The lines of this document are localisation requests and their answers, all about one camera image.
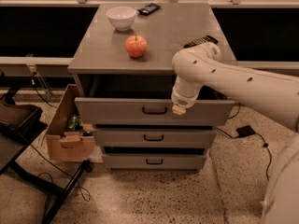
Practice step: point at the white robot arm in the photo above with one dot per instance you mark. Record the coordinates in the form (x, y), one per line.
(273, 95)

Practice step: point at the black snack bar right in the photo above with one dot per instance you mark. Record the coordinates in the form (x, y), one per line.
(199, 41)

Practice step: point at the grey bottom drawer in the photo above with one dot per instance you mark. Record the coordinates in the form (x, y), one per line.
(154, 162)

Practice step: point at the grey top drawer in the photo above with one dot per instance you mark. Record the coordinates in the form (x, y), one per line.
(112, 111)

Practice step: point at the grey drawer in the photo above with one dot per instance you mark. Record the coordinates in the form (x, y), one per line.
(154, 162)
(112, 111)
(138, 137)

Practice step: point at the cardboard box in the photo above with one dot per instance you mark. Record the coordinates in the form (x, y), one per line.
(62, 144)

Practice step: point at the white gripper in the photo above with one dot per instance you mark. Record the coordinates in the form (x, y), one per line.
(180, 101)

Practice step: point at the grey drawer cabinet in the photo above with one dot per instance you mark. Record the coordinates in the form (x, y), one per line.
(102, 67)

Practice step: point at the red apple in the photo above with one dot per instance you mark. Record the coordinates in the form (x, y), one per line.
(136, 46)

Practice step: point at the black power adapter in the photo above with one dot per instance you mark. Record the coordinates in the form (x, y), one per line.
(245, 131)

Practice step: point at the black folding table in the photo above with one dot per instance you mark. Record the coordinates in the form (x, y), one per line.
(20, 126)

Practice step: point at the white bowl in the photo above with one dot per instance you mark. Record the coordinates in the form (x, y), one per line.
(121, 18)

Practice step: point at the green can in box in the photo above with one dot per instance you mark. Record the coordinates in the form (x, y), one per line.
(74, 123)

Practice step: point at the yellow bottle in box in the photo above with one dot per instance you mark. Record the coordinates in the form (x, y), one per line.
(88, 128)

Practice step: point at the black snack packet rear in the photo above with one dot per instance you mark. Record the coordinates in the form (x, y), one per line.
(149, 9)

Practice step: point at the grey middle drawer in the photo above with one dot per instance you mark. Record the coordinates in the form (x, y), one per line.
(138, 137)

